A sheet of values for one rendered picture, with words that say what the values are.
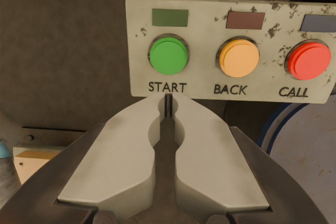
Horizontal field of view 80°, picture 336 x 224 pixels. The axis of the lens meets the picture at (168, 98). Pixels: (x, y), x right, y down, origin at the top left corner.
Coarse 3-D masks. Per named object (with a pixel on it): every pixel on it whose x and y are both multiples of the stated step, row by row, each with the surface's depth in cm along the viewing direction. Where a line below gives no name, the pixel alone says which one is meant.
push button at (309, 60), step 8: (296, 48) 21; (304, 48) 21; (312, 48) 20; (320, 48) 20; (296, 56) 21; (304, 56) 21; (312, 56) 21; (320, 56) 21; (328, 56) 21; (288, 64) 22; (296, 64) 21; (304, 64) 21; (312, 64) 21; (320, 64) 21; (296, 72) 22; (304, 72) 22; (312, 72) 22; (320, 72) 22
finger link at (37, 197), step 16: (96, 128) 9; (80, 144) 8; (64, 160) 7; (80, 160) 7; (32, 176) 7; (48, 176) 7; (64, 176) 7; (16, 192) 6; (32, 192) 6; (48, 192) 6; (16, 208) 6; (32, 208) 6; (48, 208) 6; (64, 208) 6; (80, 208) 6; (96, 208) 6
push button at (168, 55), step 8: (160, 40) 21; (168, 40) 21; (176, 40) 21; (152, 48) 21; (160, 48) 21; (168, 48) 21; (176, 48) 21; (184, 48) 21; (152, 56) 21; (160, 56) 21; (168, 56) 21; (176, 56) 21; (184, 56) 21; (152, 64) 22; (160, 64) 21; (168, 64) 21; (176, 64) 21; (184, 64) 22; (160, 72) 22; (168, 72) 22; (176, 72) 22
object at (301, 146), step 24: (240, 120) 64; (264, 120) 51; (288, 120) 40; (312, 120) 40; (264, 144) 43; (288, 144) 41; (312, 144) 41; (288, 168) 42; (312, 168) 42; (312, 192) 43
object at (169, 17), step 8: (152, 8) 20; (152, 16) 20; (160, 16) 20; (168, 16) 20; (176, 16) 20; (184, 16) 20; (152, 24) 20; (160, 24) 20; (168, 24) 20; (176, 24) 20; (184, 24) 20
